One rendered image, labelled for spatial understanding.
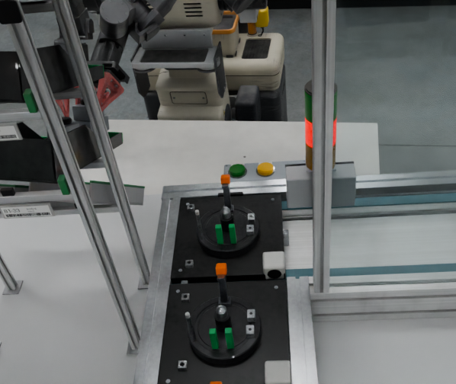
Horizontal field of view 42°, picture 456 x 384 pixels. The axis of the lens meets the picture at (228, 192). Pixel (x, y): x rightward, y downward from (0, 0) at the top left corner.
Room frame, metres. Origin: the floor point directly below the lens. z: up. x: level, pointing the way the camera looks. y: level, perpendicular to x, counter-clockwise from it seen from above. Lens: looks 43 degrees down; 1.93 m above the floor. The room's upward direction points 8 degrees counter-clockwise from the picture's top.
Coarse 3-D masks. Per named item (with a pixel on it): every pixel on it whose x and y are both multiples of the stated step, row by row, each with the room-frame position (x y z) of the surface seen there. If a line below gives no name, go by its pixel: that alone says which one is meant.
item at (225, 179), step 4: (224, 176) 0.98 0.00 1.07; (228, 176) 0.97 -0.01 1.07; (220, 180) 0.97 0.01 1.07; (224, 180) 0.97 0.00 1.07; (228, 180) 0.97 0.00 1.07; (224, 184) 0.96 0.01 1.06; (228, 184) 0.96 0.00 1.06; (224, 188) 0.96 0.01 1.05; (228, 188) 0.96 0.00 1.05; (224, 192) 0.96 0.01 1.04; (228, 192) 0.96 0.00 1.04; (224, 196) 0.96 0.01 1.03; (228, 196) 0.96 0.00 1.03; (224, 200) 0.95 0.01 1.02; (228, 200) 0.95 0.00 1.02; (224, 204) 0.95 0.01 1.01; (228, 204) 0.95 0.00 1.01
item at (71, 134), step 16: (80, 128) 0.86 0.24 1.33; (0, 144) 0.80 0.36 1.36; (16, 144) 0.79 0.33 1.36; (32, 144) 0.79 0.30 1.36; (48, 144) 0.78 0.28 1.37; (80, 144) 0.85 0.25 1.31; (96, 144) 0.90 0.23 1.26; (112, 144) 0.95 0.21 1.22; (0, 160) 0.79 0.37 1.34; (16, 160) 0.78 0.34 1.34; (32, 160) 0.78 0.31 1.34; (48, 160) 0.77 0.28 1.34; (80, 160) 0.83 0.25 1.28; (0, 176) 0.78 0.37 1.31; (16, 176) 0.77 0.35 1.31; (32, 176) 0.77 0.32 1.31; (48, 176) 0.76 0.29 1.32
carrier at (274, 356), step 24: (192, 288) 0.76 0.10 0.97; (216, 288) 0.75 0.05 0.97; (240, 288) 0.75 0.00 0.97; (264, 288) 0.74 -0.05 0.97; (168, 312) 0.71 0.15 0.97; (192, 312) 0.70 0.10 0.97; (216, 312) 0.65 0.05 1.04; (240, 312) 0.67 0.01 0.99; (264, 312) 0.68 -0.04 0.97; (168, 336) 0.66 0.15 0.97; (192, 336) 0.62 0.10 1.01; (216, 336) 0.60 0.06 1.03; (240, 336) 0.62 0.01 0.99; (264, 336) 0.63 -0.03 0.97; (288, 336) 0.62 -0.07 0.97; (168, 360) 0.60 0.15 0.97; (192, 360) 0.60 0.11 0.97; (216, 360) 0.58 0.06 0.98; (240, 360) 0.58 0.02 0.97; (264, 360) 0.58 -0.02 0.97; (288, 360) 0.56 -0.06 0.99
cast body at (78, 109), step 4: (80, 100) 1.02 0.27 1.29; (76, 104) 1.01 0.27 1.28; (80, 104) 1.01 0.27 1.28; (84, 104) 1.00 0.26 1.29; (72, 108) 1.00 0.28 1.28; (76, 108) 1.00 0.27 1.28; (80, 108) 0.99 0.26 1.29; (84, 108) 0.99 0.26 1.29; (76, 112) 0.99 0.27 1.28; (80, 112) 0.99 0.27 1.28; (84, 112) 0.99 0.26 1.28; (76, 116) 0.99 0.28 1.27; (80, 116) 0.99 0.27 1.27; (84, 116) 0.98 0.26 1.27; (104, 116) 1.01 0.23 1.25; (76, 120) 0.99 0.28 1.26; (80, 120) 0.99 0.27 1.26; (84, 120) 0.98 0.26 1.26; (88, 120) 0.98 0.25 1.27; (104, 120) 1.01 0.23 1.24; (80, 124) 0.98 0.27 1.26; (84, 124) 0.97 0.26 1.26; (88, 124) 0.97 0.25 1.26; (108, 124) 1.01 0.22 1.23; (108, 128) 1.01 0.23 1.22
